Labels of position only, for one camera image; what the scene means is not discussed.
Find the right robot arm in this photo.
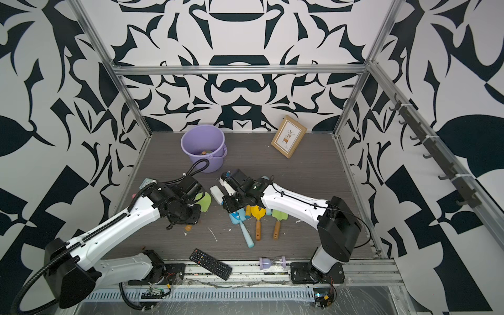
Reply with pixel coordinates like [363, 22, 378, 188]
[219, 169, 367, 284]

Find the black remote control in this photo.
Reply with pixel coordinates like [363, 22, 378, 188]
[189, 249, 232, 281]

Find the light blue scoop trowel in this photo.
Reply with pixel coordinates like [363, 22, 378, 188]
[229, 208, 255, 248]

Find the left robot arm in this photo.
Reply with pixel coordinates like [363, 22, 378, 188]
[10, 159, 210, 314]

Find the wooden picture frame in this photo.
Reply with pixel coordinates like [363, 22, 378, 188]
[271, 115, 307, 159]

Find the wall hook rail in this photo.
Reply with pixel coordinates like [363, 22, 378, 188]
[391, 100, 482, 209]

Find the light green small trowel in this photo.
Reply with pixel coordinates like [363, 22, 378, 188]
[272, 209, 289, 240]

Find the white blue cleaning brush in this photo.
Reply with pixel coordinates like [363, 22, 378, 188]
[210, 185, 224, 206]

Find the small teal alarm clock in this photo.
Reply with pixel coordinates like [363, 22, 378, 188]
[139, 178, 157, 189]

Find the yellow scoop trowel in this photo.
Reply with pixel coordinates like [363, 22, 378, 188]
[251, 206, 266, 241]

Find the purple plastic bucket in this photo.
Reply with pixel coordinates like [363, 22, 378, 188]
[181, 125, 228, 173]

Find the purple sand timer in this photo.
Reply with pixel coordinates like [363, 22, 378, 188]
[259, 256, 287, 270]

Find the light green square trowel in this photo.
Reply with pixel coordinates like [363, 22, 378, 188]
[185, 192, 211, 231]

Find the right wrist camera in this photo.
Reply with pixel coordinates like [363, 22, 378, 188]
[219, 171, 237, 196]

